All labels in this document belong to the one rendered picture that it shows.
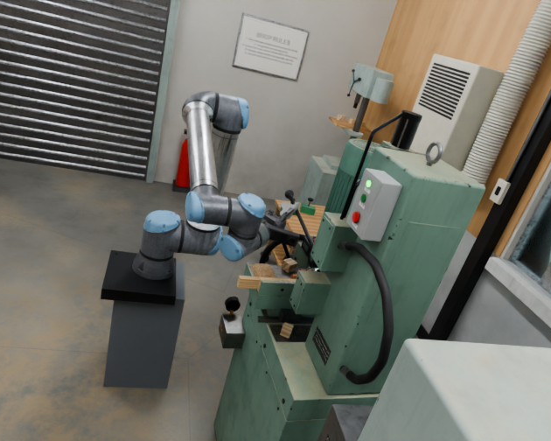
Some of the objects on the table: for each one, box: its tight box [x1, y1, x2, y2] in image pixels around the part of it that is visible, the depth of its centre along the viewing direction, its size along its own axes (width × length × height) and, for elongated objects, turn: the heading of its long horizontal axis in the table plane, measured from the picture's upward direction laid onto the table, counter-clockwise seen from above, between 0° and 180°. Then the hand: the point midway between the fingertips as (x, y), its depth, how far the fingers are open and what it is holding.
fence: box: [258, 280, 295, 297], centre depth 164 cm, size 60×2×6 cm, turn 78°
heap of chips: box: [250, 263, 276, 278], centre depth 167 cm, size 8×12×3 cm
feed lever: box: [285, 190, 318, 269], centre depth 154 cm, size 5×32×36 cm
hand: (295, 220), depth 168 cm, fingers open, 14 cm apart
